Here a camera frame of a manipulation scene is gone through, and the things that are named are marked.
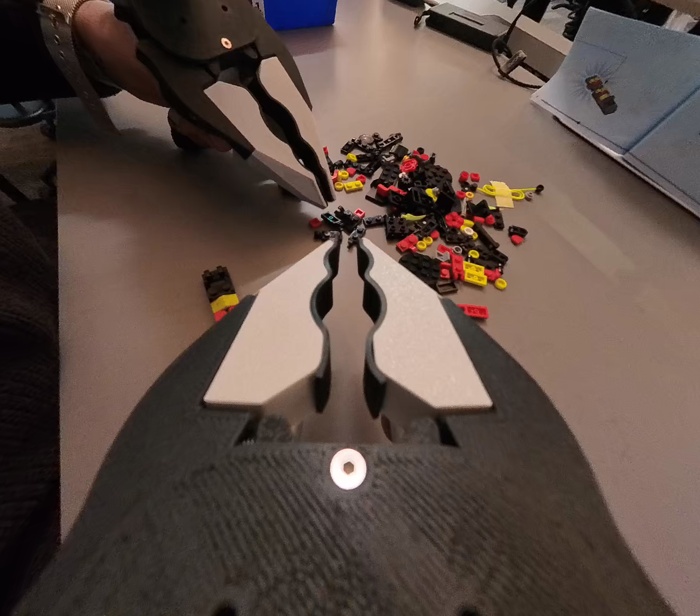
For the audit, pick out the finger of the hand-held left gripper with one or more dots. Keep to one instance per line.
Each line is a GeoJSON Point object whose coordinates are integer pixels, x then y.
{"type": "Point", "coordinates": [246, 124]}
{"type": "Point", "coordinates": [295, 107]}

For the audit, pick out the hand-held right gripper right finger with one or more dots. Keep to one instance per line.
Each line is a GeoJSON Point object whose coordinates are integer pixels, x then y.
{"type": "Point", "coordinates": [426, 353]}

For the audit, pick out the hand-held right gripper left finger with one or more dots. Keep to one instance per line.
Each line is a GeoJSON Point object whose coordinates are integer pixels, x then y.
{"type": "Point", "coordinates": [268, 353]}

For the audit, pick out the black red yellow lego model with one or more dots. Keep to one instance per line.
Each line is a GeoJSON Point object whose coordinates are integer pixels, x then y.
{"type": "Point", "coordinates": [219, 293]}

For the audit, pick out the pile of lego pieces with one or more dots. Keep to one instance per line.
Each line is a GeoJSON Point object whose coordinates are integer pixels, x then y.
{"type": "Point", "coordinates": [415, 200]}

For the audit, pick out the person's left forearm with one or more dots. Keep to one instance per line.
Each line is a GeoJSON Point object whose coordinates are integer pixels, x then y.
{"type": "Point", "coordinates": [27, 25]}

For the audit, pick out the red lego clip plate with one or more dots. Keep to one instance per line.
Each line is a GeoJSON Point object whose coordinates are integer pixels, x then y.
{"type": "Point", "coordinates": [473, 311]}

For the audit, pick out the blue lego instruction booklet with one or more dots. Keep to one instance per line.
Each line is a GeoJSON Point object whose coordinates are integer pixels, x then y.
{"type": "Point", "coordinates": [629, 91]}

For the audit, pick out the person's left hand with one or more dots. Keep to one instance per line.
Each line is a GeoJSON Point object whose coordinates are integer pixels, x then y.
{"type": "Point", "coordinates": [115, 53]}

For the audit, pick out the flat black box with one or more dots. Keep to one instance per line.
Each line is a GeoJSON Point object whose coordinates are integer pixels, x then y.
{"type": "Point", "coordinates": [465, 23]}

